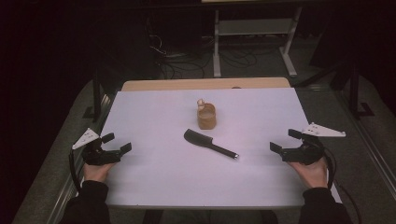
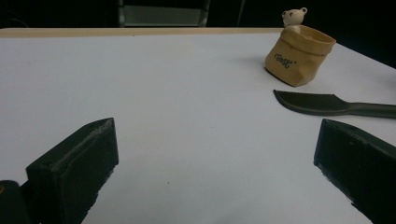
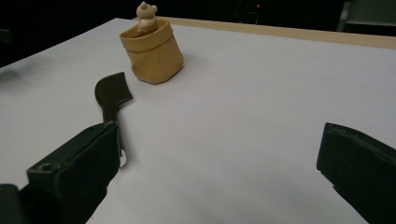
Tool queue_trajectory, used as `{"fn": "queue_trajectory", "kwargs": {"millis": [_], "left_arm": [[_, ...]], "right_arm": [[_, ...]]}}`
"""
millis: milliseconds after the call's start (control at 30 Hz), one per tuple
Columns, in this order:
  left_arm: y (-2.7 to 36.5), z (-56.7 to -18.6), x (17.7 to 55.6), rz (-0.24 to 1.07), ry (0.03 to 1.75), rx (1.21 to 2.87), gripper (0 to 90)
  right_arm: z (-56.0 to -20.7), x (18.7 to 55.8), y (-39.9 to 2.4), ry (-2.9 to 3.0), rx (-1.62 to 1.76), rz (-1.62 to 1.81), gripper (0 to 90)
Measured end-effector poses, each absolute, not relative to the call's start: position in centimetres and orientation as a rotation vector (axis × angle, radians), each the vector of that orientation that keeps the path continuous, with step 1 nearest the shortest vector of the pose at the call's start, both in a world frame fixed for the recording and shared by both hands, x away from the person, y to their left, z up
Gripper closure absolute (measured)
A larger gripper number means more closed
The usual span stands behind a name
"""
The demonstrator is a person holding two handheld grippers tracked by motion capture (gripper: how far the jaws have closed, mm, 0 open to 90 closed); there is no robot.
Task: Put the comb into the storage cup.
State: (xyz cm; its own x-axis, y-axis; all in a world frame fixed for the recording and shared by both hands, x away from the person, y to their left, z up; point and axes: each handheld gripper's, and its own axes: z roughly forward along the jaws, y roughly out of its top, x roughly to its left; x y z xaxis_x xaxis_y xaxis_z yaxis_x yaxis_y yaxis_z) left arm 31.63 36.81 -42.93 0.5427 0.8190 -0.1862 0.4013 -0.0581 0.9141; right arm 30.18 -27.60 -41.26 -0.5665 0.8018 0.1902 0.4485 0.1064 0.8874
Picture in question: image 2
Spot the small wooden cup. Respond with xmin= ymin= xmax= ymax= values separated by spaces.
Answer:
xmin=264 ymin=7 xmax=337 ymax=88

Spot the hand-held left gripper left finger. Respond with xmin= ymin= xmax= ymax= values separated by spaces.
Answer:
xmin=25 ymin=117 xmax=120 ymax=224

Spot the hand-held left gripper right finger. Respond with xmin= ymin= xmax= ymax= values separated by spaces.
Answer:
xmin=313 ymin=118 xmax=396 ymax=224

